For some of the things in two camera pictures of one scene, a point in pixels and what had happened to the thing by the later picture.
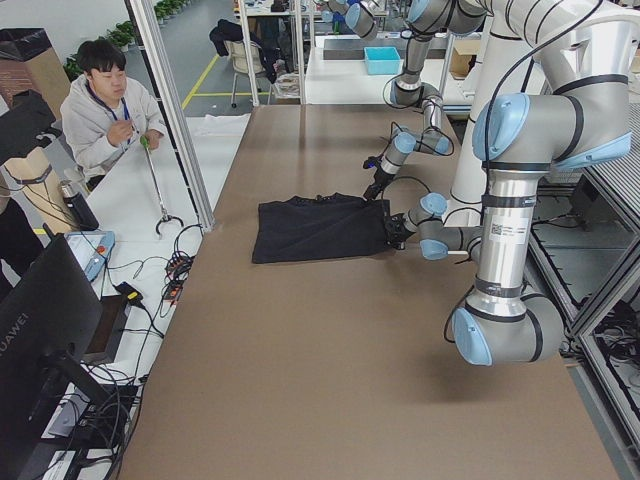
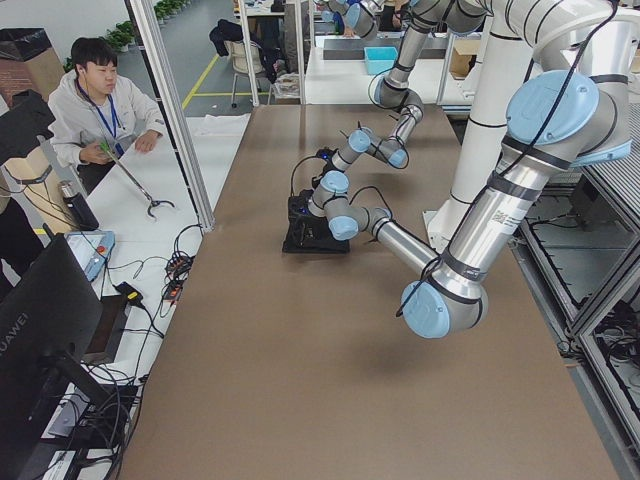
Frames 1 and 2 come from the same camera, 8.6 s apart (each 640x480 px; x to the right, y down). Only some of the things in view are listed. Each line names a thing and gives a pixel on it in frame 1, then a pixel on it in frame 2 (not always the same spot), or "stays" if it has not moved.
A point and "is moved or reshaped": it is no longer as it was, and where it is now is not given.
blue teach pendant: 91,249 stays
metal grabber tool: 164,216 to 153,203
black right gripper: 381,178 to 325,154
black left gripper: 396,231 to 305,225
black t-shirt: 320,227 is moved or reshaped
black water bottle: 80,208 stays
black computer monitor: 50,319 stays
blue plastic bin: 382,60 stays
